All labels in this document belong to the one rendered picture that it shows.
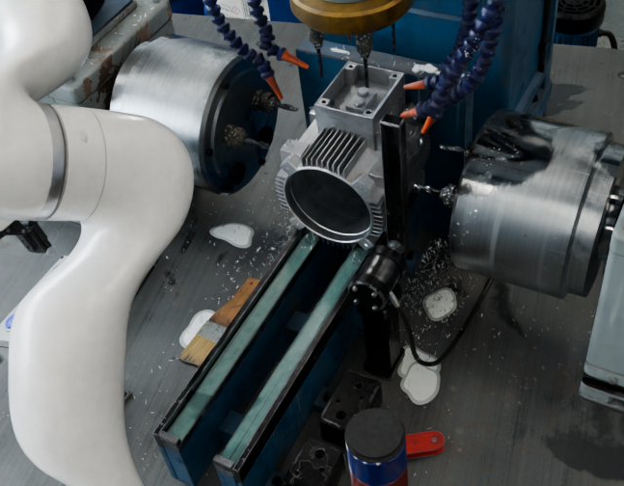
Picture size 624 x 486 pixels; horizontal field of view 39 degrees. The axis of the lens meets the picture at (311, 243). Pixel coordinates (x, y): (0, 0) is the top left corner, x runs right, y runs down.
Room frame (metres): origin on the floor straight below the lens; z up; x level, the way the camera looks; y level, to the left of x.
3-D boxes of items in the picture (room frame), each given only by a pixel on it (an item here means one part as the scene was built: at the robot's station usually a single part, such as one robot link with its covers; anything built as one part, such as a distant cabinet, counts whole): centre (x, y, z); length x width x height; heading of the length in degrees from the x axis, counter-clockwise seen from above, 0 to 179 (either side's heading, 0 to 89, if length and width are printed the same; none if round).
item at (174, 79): (1.26, 0.20, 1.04); 0.37 x 0.25 x 0.25; 56
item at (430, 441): (0.66, -0.11, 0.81); 0.09 x 0.03 x 0.02; 90
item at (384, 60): (1.19, -0.18, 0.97); 0.30 x 0.11 x 0.34; 56
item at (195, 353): (0.96, 0.17, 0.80); 0.21 x 0.05 x 0.01; 143
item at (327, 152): (1.06, -0.09, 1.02); 0.20 x 0.19 x 0.19; 146
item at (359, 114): (1.09, -0.11, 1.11); 0.12 x 0.11 x 0.07; 146
